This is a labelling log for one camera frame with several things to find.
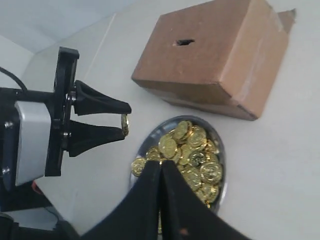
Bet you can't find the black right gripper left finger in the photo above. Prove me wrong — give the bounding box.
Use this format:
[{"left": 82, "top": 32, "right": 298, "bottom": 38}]
[{"left": 80, "top": 161, "right": 161, "bottom": 240}]

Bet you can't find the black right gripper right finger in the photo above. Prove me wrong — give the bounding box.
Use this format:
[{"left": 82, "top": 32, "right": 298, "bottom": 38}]
[{"left": 161, "top": 160, "right": 248, "bottom": 240}]

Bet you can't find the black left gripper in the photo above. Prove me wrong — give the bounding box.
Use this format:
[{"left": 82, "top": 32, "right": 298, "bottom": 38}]
[{"left": 44, "top": 46, "right": 132, "bottom": 177}]

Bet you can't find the gold coin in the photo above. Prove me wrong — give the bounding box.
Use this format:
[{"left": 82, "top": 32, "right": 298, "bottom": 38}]
[
  {"left": 121, "top": 114, "right": 130, "bottom": 137},
  {"left": 131, "top": 157, "right": 147, "bottom": 177}
]

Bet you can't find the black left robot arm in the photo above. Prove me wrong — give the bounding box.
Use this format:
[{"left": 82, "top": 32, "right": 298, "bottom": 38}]
[{"left": 0, "top": 47, "right": 132, "bottom": 193}]

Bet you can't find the brown cardboard box with slot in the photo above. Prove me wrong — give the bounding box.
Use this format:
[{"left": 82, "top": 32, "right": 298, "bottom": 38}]
[{"left": 131, "top": 0, "right": 296, "bottom": 121}]

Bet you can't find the gold coin on plate rim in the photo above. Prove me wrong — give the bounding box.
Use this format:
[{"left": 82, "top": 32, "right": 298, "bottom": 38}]
[{"left": 131, "top": 157, "right": 147, "bottom": 177}]

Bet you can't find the round steel plate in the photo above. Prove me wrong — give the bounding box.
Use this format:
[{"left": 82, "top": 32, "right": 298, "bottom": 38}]
[{"left": 129, "top": 115, "right": 226, "bottom": 213}]

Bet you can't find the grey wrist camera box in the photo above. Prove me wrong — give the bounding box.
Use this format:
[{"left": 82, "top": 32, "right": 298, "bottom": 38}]
[{"left": 14, "top": 101, "right": 51, "bottom": 186}]

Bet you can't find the black cable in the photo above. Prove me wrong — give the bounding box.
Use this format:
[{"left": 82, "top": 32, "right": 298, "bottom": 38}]
[{"left": 0, "top": 66, "right": 29, "bottom": 91}]

